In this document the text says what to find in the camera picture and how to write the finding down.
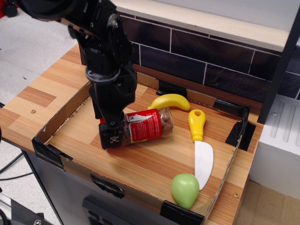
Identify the white ribbed appliance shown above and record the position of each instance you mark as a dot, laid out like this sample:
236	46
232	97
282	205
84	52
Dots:
276	163

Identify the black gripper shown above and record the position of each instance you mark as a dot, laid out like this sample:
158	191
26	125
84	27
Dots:
110	95

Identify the red-lidded spice bottle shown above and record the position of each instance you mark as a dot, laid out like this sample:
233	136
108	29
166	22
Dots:
147	125

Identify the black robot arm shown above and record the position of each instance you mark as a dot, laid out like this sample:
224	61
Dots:
105	51

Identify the yellow-handled white toy knife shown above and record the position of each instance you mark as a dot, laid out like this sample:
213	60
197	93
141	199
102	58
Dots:
204	154

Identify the green toy pear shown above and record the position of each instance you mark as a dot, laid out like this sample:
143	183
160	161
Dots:
185	189

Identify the black shelf post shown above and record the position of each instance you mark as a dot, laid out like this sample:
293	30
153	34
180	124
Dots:
281	68

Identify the black control panel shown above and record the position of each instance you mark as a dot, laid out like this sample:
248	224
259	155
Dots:
98	215

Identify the cardboard fence with black tape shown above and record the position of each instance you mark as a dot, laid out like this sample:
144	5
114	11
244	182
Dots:
133	182

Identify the black bracket with bolt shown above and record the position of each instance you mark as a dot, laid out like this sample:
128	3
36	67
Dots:
12	213

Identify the yellow toy banana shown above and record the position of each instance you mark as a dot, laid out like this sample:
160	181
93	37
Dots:
171	100

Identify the dark brick backsplash panel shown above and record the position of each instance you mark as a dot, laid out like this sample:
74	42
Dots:
242	66

